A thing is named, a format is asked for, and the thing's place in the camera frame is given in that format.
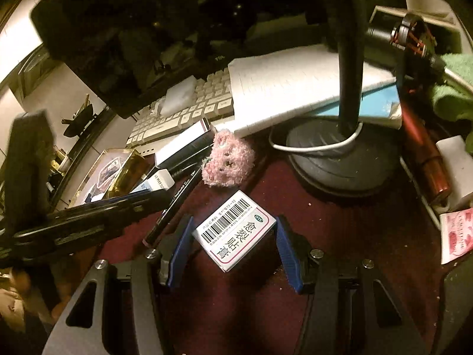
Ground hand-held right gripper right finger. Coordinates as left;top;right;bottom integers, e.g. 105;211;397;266
275;214;429;355

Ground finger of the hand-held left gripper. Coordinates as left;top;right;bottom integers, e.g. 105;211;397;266
48;201;163;228
85;187;174;212

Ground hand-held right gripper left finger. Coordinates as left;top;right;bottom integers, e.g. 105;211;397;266
42;214;195;355

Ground white barcode red-border medicine box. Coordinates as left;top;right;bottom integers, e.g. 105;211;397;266
191;190;277;273

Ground grey carton with red end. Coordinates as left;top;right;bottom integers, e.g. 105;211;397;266
154;117;212;169

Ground person's left hand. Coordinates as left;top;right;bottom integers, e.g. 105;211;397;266
10;269;72;322

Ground small white blue box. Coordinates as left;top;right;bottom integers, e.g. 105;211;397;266
142;168;176;193

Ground black pen with pink end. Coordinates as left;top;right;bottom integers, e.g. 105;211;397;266
142;168;202;246

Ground cluster of condiment bottles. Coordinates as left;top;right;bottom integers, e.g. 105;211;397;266
52;148;72;172

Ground white lower kitchen cabinets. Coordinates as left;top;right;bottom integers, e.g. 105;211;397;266
48;107;137;208

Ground black wok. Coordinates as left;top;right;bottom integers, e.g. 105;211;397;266
61;94;95;137

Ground beige computer keyboard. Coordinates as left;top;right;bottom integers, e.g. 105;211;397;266
126;68;237;154

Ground pink knitted toy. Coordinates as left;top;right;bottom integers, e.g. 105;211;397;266
201;129;256;187

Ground black desk lamp stand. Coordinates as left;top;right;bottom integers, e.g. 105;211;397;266
286;0;403;197

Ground white foam block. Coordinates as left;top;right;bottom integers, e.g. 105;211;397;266
157;76;196;117

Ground black computer monitor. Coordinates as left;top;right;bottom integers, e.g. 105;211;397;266
31;0;333;119

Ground red white printed packet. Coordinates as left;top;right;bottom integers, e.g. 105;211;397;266
439;208;473;266

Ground red metallic tube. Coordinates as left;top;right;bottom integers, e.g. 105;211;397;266
399;89;452;198

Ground light blue book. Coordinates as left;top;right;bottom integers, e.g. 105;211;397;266
308;81;403;130

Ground white lined notebook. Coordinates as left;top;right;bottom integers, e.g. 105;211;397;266
227;43;398;138

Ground green cloth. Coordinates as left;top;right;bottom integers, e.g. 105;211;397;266
430;54;473;122

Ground white cable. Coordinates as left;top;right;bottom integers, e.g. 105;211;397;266
268;122;365;154

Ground black device with red wires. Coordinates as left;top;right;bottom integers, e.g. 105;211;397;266
366;13;444;82

